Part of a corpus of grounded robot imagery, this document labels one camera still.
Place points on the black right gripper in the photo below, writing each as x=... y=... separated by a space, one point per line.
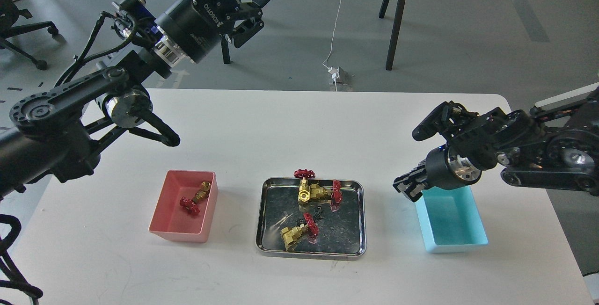
x=443 y=168

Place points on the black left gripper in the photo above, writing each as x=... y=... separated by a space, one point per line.
x=192 y=28

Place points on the brass valve red handle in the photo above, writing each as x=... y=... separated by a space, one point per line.
x=192 y=205
x=306 y=227
x=304 y=193
x=333 y=195

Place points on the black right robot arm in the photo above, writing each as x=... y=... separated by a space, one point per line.
x=548 y=149

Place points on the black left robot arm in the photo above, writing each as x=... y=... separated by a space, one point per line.
x=100 y=96

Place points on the blue plastic box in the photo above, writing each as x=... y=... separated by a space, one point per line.
x=450 y=221

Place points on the small black gear centre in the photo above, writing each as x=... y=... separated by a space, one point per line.
x=318 y=213

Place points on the pink plastic box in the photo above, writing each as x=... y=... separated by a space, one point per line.
x=170 y=220

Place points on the black table legs left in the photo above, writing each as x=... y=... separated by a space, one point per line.
x=225 y=51

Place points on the black table legs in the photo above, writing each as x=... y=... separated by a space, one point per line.
x=225 y=51
x=397 y=23

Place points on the steel tray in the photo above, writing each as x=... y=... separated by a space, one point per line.
x=342 y=233

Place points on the white power adapter on floor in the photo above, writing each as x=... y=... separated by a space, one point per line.
x=338 y=76

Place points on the black table legs right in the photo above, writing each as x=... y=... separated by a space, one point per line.
x=397 y=23

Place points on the brass valve upright red handle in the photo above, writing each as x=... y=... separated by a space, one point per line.
x=304 y=193

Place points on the brass valve front red handle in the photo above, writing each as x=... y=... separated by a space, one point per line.
x=306 y=227

